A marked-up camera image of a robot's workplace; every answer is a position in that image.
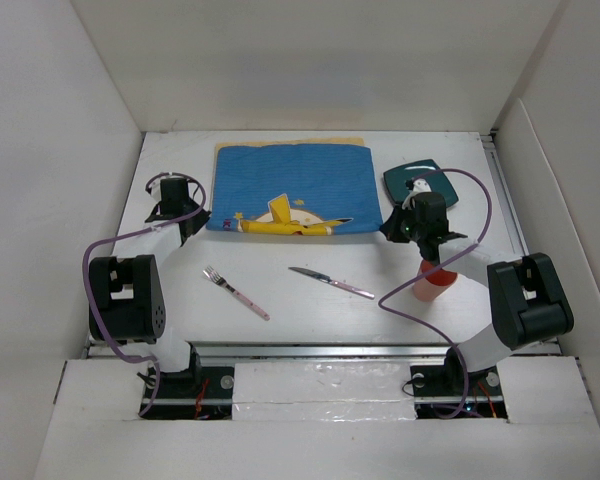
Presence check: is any fork with pink handle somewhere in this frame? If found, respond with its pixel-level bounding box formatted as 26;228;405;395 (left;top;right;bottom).
203;266;270;321

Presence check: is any knife with pink handle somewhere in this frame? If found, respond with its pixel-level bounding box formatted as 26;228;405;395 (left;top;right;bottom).
289;267;375;300

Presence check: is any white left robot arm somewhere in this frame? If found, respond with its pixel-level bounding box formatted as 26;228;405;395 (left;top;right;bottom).
83;173;210;397

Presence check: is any pink plastic cup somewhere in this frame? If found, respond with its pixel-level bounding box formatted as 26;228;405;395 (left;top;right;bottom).
412;269;458;302

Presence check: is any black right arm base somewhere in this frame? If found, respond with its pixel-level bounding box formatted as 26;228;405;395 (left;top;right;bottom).
403;349;502;398

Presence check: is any aluminium right side rail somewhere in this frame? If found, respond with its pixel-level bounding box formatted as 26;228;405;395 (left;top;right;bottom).
480;135;529;255

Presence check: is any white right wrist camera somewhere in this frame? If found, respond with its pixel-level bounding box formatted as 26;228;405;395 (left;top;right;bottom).
405;178;431;199

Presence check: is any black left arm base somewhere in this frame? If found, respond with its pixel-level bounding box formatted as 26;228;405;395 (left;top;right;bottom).
157;347;234;400

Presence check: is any aluminium table edge rail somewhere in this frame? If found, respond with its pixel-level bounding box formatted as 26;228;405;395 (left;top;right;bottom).
82;340;461;359

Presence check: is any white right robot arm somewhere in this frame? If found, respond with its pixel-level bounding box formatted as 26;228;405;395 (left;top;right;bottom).
380;192;574;394

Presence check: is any blue Pikachu cloth placemat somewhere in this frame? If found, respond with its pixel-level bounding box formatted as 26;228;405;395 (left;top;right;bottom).
207;143;382;236

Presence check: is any white foam front panel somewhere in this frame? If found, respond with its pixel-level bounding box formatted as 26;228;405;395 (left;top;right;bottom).
35;357;600;479

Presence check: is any dark teal square plate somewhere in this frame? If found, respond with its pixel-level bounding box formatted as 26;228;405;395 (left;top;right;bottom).
383;159;459;207

